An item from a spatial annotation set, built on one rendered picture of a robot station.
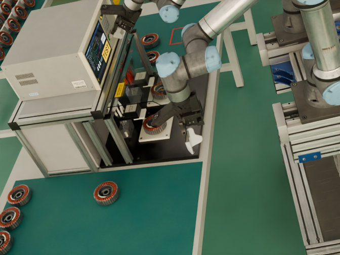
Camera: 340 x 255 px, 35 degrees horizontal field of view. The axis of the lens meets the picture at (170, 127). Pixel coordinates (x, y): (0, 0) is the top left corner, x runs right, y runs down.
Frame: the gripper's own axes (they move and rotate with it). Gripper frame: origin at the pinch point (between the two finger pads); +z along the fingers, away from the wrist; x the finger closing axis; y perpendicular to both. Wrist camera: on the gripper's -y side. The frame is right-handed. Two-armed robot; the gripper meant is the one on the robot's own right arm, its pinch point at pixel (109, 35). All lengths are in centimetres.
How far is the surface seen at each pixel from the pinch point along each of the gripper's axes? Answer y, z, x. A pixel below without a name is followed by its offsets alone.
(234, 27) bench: 92, 50, 141
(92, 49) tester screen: -5.2, -4.5, -19.4
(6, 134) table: -24, 165, 56
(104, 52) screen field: 0.9, 1.7, -10.4
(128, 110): 21.6, 16.9, -22.0
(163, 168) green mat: 44, 19, -44
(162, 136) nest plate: 41, 18, -27
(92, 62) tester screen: -3.3, -2.5, -24.9
